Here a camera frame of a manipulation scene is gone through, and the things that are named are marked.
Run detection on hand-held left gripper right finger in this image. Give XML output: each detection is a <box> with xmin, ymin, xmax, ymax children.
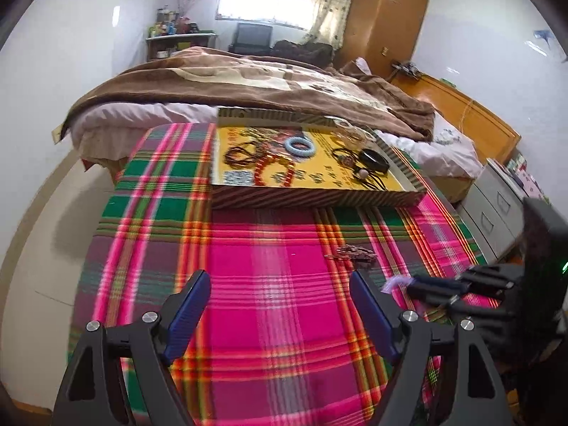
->
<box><xmin>350</xmin><ymin>270</ymin><xmax>515</xmax><ymax>426</ymax></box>

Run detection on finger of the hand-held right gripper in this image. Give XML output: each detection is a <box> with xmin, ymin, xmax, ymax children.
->
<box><xmin>406</xmin><ymin>265</ymin><xmax>522</xmax><ymax>297</ymax></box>
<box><xmin>441</xmin><ymin>295</ymin><xmax>511</xmax><ymax>320</ymax></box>

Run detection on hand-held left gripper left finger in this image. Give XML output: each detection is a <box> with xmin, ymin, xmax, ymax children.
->
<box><xmin>53</xmin><ymin>270</ymin><xmax>213</xmax><ymax>426</ymax></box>

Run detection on small pale purple item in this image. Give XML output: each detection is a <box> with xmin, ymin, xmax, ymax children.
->
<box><xmin>382</xmin><ymin>276</ymin><xmax>411</xmax><ymax>294</ymax></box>

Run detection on black wristband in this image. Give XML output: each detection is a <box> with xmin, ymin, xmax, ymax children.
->
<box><xmin>357</xmin><ymin>148</ymin><xmax>391</xmax><ymax>174</ymax></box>

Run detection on black cord with white bead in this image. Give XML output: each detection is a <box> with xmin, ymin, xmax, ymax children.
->
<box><xmin>350</xmin><ymin>166</ymin><xmax>391</xmax><ymax>189</ymax></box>

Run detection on striped cardboard box yellow lining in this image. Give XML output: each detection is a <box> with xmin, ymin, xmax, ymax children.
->
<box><xmin>209</xmin><ymin>106</ymin><xmax>429</xmax><ymax>210</ymax></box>

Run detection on black cord pendant necklace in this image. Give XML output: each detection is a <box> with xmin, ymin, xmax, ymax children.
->
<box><xmin>331</xmin><ymin>146</ymin><xmax>362</xmax><ymax>167</ymax></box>

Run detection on red bead necklace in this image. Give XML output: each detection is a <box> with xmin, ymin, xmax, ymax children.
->
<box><xmin>253</xmin><ymin>151</ymin><xmax>296</xmax><ymax>187</ymax></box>

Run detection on dark brown bead bracelet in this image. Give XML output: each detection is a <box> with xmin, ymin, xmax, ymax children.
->
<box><xmin>223</xmin><ymin>140</ymin><xmax>262</xmax><ymax>167</ymax></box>

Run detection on clear bead bracelet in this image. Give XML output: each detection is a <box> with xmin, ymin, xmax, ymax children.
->
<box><xmin>337</xmin><ymin>126</ymin><xmax>378</xmax><ymax>143</ymax></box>

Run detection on light blue bangle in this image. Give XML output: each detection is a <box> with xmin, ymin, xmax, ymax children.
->
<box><xmin>284</xmin><ymin>137</ymin><xmax>319</xmax><ymax>158</ymax></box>

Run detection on brown beaded hair clip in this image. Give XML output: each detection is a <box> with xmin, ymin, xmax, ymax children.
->
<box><xmin>326</xmin><ymin>245</ymin><xmax>377</xmax><ymax>267</ymax></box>

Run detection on grey drawer cabinet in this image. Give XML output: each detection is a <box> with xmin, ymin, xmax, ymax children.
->
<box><xmin>457</xmin><ymin>157</ymin><xmax>526</xmax><ymax>262</ymax></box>

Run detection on pink green plaid cloth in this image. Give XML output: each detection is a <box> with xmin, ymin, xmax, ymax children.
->
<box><xmin>66</xmin><ymin>122</ymin><xmax>489</xmax><ymax>426</ymax></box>

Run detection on colourful boxes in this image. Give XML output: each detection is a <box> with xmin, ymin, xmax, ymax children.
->
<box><xmin>506</xmin><ymin>153</ymin><xmax>548</xmax><ymax>200</ymax></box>

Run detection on bed with brown blanket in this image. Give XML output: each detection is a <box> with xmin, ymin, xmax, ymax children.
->
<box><xmin>51</xmin><ymin>73</ymin><xmax>522</xmax><ymax>205</ymax></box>

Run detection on pink floral quilt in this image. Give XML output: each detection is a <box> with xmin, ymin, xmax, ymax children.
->
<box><xmin>71</xmin><ymin>102</ymin><xmax>484</xmax><ymax>178</ymax></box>

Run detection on brown fleece blanket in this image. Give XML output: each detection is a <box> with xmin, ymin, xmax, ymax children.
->
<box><xmin>60</xmin><ymin>47</ymin><xmax>438</xmax><ymax>143</ymax></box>

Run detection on dark brown cloth pile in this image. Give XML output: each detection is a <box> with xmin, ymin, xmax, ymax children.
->
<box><xmin>271</xmin><ymin>40</ymin><xmax>333</xmax><ymax>67</ymax></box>

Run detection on grey shelf table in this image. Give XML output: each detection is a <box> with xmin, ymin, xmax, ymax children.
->
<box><xmin>146</xmin><ymin>32</ymin><xmax>218</xmax><ymax>60</ymax></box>

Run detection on wooden wardrobe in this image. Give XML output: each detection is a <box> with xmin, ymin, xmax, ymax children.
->
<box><xmin>333</xmin><ymin>0</ymin><xmax>432</xmax><ymax>76</ymax></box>

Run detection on black office chair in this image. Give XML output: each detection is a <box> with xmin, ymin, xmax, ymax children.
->
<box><xmin>228</xmin><ymin>22</ymin><xmax>273</xmax><ymax>56</ymax></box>

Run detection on group of bottles and toys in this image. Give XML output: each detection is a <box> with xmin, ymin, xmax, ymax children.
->
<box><xmin>148</xmin><ymin>5</ymin><xmax>200</xmax><ymax>37</ymax></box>

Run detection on floral curtain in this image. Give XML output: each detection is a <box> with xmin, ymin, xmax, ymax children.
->
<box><xmin>306</xmin><ymin>0</ymin><xmax>358</xmax><ymax>49</ymax></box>

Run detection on window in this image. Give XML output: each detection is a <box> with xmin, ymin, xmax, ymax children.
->
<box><xmin>215</xmin><ymin>0</ymin><xmax>313</xmax><ymax>32</ymax></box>

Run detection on thin yellow cable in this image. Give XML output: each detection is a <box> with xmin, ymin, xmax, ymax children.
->
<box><xmin>459</xmin><ymin>100</ymin><xmax>475</xmax><ymax>134</ymax></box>

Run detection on blue wall decoration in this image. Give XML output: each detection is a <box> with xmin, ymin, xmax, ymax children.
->
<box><xmin>532</xmin><ymin>29</ymin><xmax>568</xmax><ymax>63</ymax></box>

